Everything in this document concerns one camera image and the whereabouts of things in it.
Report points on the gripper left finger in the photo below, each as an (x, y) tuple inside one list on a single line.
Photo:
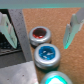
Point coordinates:
[(7, 30)]

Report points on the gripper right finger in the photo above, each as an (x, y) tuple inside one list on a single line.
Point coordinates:
[(74, 27)]

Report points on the wooden drawer box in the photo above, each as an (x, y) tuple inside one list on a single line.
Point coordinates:
[(60, 23)]

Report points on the red button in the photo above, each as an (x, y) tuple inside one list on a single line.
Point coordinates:
[(39, 34)]

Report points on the blue button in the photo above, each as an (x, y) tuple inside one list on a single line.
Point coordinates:
[(47, 54)]

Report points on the green button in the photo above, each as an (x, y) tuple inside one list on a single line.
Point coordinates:
[(56, 78)]

